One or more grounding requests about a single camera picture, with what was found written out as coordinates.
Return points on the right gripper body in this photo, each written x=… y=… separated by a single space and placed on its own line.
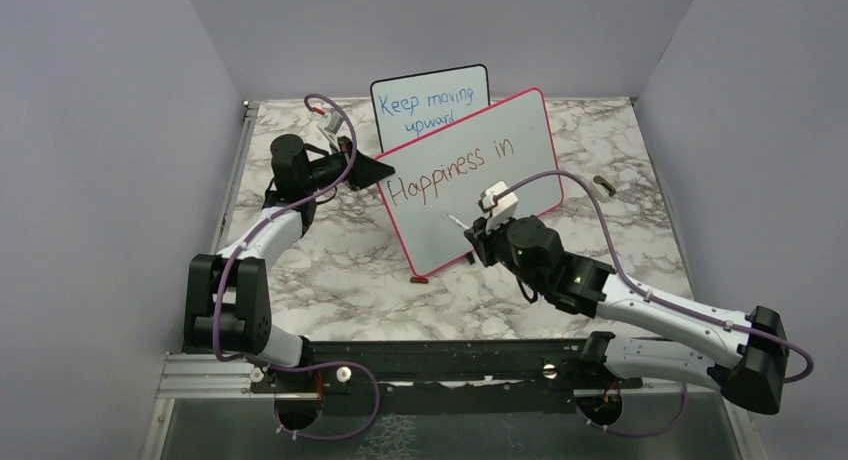
x=494 y=246

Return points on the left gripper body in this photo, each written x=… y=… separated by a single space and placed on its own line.
x=338 y=162

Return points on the white whiteboard marker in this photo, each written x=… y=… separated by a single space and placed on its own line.
x=458 y=222

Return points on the pink framed whiteboard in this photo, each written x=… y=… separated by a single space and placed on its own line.
x=445 y=172

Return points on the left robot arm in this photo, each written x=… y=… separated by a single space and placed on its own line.
x=227 y=306

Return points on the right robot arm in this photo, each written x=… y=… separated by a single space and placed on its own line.
x=743 y=356

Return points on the black framed whiteboard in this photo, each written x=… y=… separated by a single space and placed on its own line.
x=409 y=106

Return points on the small white eraser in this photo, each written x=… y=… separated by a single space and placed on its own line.
x=604 y=188

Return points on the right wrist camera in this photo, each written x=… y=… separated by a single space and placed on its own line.
x=498 y=205

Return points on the black mounting rail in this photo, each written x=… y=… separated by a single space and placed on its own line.
x=553 y=376

